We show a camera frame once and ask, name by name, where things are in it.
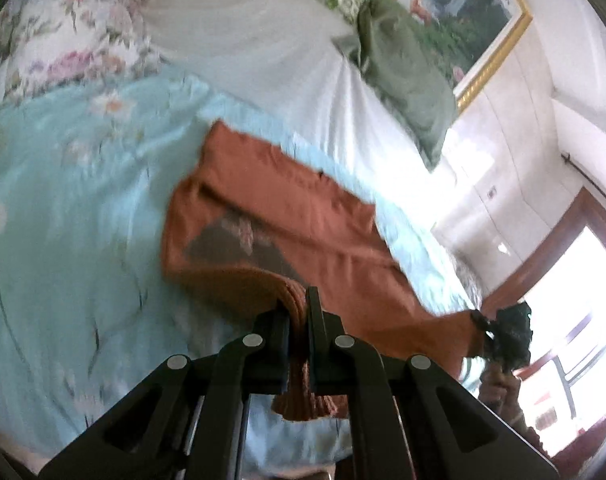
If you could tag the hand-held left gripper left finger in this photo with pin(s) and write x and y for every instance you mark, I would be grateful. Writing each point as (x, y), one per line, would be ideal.
(283, 355)

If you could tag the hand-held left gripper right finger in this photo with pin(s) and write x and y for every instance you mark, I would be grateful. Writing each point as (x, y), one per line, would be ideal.
(314, 355)

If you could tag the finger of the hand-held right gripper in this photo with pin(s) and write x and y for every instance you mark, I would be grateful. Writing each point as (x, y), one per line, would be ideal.
(481, 324)

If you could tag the rust orange garment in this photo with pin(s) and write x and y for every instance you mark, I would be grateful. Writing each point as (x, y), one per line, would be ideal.
(303, 220)

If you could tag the person's right forearm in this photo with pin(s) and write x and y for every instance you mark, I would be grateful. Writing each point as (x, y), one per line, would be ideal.
(528, 437)

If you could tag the person's right hand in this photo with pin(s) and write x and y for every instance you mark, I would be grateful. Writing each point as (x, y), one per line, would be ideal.
(498, 392)

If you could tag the wooden framed window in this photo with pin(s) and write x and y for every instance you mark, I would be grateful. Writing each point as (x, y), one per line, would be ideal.
(573, 220)

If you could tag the dark curtain rod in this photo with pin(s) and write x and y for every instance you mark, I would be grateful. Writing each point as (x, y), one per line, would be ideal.
(583, 172)

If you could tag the light blue floral blanket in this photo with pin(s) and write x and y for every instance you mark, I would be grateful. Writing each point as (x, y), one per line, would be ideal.
(83, 210)

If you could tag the plain green pillow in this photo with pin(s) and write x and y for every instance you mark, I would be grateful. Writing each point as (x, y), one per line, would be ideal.
(408, 85)

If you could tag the white bed sheet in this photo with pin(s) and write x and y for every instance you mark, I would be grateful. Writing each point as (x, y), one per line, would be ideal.
(283, 85)

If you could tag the gold framed painting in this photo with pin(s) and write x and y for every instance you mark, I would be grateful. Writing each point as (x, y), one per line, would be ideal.
(458, 10)

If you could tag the white pink floral pillow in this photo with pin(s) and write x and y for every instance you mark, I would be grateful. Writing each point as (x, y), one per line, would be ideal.
(58, 35)

